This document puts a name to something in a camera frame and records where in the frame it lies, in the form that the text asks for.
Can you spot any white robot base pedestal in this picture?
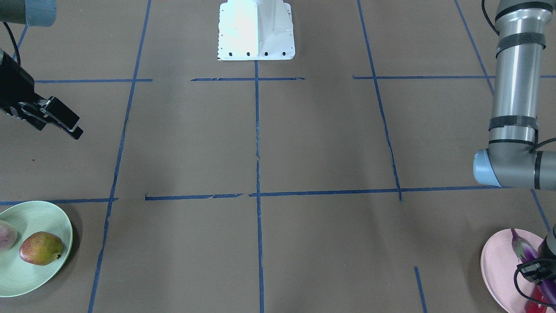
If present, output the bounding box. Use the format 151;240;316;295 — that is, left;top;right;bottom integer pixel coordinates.
217;0;296;61

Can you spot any purple eggplant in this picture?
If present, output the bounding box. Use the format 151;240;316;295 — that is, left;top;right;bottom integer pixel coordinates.
510;228;556;309

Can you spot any red chili pepper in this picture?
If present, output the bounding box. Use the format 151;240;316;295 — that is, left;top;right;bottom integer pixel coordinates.
524;285;549;313

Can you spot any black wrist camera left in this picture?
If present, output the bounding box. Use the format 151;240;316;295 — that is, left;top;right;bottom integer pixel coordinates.
514;258;556;285

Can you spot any pink green peach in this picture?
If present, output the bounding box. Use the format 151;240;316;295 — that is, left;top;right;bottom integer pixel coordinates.
0;220;18;253

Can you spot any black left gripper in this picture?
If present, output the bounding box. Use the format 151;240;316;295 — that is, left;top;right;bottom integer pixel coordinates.
537;225;556;260

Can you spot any pink plate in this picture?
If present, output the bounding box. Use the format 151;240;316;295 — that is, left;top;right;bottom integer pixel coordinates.
480;229;555;313

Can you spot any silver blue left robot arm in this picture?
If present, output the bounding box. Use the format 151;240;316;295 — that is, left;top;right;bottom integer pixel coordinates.
473;0;556;190

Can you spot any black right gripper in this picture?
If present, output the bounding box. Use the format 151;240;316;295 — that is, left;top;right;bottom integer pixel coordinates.
0;51;35;118

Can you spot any light green plate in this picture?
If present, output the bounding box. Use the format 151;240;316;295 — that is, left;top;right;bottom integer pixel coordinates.
0;201;73;297

